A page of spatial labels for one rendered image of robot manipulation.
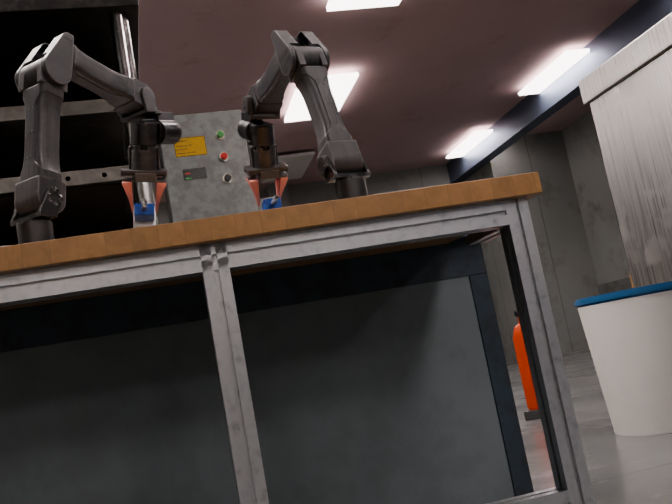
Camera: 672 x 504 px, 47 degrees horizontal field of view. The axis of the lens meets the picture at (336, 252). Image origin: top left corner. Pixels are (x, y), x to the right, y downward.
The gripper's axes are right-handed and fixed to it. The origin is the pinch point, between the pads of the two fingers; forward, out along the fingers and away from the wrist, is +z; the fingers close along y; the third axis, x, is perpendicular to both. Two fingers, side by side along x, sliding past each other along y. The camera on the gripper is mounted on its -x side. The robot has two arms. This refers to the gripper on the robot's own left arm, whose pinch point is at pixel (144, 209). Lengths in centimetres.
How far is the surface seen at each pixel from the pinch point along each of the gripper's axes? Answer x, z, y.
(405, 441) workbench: 23, 51, -58
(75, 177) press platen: -84, 1, 22
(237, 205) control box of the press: -88, 10, -31
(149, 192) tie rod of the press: -76, 4, -1
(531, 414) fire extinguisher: -187, 139, -208
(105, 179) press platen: -84, 1, 13
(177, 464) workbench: 24, 52, -6
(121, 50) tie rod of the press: -93, -41, 7
